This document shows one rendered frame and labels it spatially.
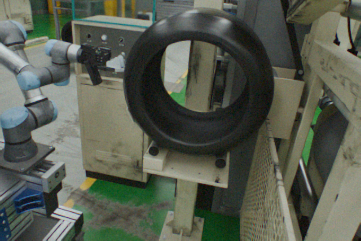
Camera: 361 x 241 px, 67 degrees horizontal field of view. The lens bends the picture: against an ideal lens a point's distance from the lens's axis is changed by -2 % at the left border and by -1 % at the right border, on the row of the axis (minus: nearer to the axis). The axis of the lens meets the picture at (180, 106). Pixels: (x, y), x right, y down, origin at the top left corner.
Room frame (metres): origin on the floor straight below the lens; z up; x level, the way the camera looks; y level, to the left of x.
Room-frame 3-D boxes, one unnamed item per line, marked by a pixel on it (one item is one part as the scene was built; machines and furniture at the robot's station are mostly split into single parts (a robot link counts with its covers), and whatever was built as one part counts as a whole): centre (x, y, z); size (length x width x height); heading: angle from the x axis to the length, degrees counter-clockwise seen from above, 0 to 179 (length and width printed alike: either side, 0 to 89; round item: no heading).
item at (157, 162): (1.14, 0.07, 0.83); 0.36 x 0.09 x 0.06; 171
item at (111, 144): (1.96, 0.46, 0.63); 0.56 x 0.41 x 1.27; 81
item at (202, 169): (1.12, -0.07, 0.80); 0.37 x 0.36 x 0.02; 81
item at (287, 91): (1.28, -0.48, 1.05); 0.20 x 0.15 x 0.30; 171
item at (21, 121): (1.11, 0.76, 0.88); 0.13 x 0.12 x 0.14; 153
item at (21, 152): (1.11, 0.77, 0.77); 0.15 x 0.15 x 0.10
